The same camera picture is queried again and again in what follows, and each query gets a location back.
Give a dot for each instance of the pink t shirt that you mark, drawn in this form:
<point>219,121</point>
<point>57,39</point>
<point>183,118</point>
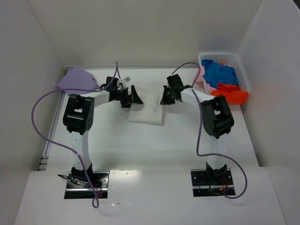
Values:
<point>199,78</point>

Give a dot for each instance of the aluminium rail bracket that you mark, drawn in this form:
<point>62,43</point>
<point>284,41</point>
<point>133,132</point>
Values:
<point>43,163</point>

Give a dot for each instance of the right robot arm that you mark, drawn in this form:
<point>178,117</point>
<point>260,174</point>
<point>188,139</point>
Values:
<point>215,118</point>

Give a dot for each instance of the blue t shirt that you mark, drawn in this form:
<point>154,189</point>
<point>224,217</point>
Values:
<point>216,73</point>

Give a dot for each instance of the folded purple t shirt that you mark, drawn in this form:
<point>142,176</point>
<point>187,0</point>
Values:
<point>78,81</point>

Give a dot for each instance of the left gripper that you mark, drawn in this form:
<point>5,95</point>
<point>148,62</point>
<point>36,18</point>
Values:
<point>128,96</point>

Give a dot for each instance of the orange t shirt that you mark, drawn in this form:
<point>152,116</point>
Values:
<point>232,93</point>

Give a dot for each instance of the white t shirt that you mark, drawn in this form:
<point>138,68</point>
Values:
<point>151,111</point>

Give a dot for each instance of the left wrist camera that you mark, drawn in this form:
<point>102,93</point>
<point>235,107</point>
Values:
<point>125,81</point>

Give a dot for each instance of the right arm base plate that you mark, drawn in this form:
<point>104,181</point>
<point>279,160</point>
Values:
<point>203,187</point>

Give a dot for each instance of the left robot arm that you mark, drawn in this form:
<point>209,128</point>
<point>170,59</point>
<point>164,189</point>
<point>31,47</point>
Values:
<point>78,119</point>

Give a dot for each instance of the white plastic basket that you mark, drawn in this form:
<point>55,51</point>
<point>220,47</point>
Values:
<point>232,59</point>

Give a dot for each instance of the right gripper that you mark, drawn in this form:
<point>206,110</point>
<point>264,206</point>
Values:
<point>168,95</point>

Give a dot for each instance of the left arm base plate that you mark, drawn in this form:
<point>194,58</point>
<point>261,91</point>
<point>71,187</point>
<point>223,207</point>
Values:
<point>79,188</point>

